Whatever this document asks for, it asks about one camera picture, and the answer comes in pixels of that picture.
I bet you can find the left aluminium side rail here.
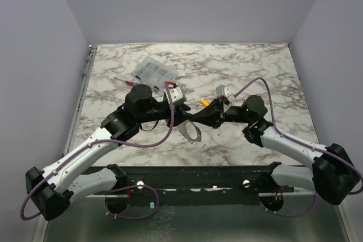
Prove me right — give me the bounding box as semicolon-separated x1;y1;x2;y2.
62;45;98;156

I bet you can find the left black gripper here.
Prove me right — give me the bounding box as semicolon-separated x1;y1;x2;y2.
138;101;194;128

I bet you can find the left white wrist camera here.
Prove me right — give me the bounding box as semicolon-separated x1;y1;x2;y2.
165;84;187;107

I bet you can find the blue red screwdriver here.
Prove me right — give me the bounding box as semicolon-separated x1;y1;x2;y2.
114;77;137;87

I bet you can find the clear plastic parts box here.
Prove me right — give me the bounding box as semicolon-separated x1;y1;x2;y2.
132;56;178;90

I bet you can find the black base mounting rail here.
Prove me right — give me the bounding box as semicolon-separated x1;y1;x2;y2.
92;165;296;207

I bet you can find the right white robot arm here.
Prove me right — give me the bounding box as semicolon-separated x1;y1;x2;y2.
192;95;358;205

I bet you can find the yellow handled screwdriver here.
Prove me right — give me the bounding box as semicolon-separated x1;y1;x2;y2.
200;99;209;107

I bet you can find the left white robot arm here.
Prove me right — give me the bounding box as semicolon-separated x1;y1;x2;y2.
20;82;190;221

